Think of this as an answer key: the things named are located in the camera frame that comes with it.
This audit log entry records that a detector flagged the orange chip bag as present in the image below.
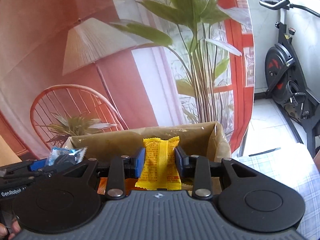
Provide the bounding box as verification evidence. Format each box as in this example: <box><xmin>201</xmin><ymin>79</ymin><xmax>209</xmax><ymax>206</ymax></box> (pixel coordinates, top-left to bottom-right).
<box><xmin>97</xmin><ymin>177</ymin><xmax>144</xmax><ymax>196</ymax></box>

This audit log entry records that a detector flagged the small yellow snack packet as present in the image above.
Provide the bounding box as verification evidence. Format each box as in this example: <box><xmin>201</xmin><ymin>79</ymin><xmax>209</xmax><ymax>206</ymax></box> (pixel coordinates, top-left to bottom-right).
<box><xmin>136</xmin><ymin>136</ymin><xmax>182</xmax><ymax>191</ymax></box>

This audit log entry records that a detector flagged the blue small snack packet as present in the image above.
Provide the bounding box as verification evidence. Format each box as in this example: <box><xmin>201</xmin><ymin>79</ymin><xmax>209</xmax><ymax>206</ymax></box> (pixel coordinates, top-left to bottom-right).
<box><xmin>46</xmin><ymin>147</ymin><xmax>87</xmax><ymax>166</ymax></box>

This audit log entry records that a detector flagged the person left hand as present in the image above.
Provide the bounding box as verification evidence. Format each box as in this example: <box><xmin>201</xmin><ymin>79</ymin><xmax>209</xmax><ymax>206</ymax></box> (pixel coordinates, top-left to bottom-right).
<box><xmin>0</xmin><ymin>218</ymin><xmax>21</xmax><ymax>240</ymax></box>

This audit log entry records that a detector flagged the brown cardboard box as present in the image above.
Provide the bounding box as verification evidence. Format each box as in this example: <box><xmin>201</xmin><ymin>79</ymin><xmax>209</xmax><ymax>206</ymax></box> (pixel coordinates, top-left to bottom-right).
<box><xmin>63</xmin><ymin>121</ymin><xmax>232</xmax><ymax>196</ymax></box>

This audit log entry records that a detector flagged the plaid strawberry bed sheet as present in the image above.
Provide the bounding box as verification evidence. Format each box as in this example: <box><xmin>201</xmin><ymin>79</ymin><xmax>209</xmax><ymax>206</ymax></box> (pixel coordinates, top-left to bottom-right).
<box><xmin>232</xmin><ymin>143</ymin><xmax>320</xmax><ymax>239</ymax></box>

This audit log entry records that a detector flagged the black exercise bike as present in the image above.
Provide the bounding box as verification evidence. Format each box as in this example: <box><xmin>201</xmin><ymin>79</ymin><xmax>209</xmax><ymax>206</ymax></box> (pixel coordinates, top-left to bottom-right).
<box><xmin>259</xmin><ymin>0</ymin><xmax>319</xmax><ymax>157</ymax></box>

